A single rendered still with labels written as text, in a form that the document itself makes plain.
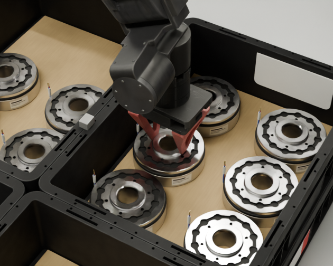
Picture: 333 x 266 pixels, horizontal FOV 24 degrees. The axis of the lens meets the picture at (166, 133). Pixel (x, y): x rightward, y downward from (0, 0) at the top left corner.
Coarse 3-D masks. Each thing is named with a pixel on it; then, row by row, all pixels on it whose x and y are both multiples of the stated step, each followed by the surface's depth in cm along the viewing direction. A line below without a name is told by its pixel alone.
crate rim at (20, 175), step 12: (108, 96) 107; (96, 108) 105; (72, 132) 103; (60, 144) 101; (48, 156) 99; (0, 168) 98; (12, 168) 98; (36, 168) 98; (24, 180) 96; (36, 180) 97
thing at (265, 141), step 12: (264, 120) 113; (276, 120) 113; (300, 120) 113; (312, 120) 114; (264, 132) 112; (312, 132) 111; (324, 132) 111; (264, 144) 110; (276, 144) 110; (300, 144) 110; (312, 144) 110; (276, 156) 109; (288, 156) 108; (300, 156) 108; (312, 156) 109
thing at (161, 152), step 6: (162, 132) 111; (168, 132) 111; (156, 138) 110; (162, 138) 110; (156, 144) 109; (156, 150) 108; (162, 150) 108; (174, 150) 108; (162, 156) 108; (168, 156) 108; (174, 156) 108
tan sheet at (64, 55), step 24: (48, 24) 134; (24, 48) 129; (48, 48) 129; (72, 48) 129; (96, 48) 129; (120, 48) 129; (48, 72) 125; (72, 72) 125; (96, 72) 125; (48, 96) 121; (0, 120) 118; (24, 120) 118; (0, 144) 114
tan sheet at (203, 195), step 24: (240, 96) 121; (240, 120) 118; (216, 144) 114; (240, 144) 114; (120, 168) 111; (216, 168) 111; (168, 192) 108; (192, 192) 108; (216, 192) 108; (168, 216) 105; (192, 216) 105
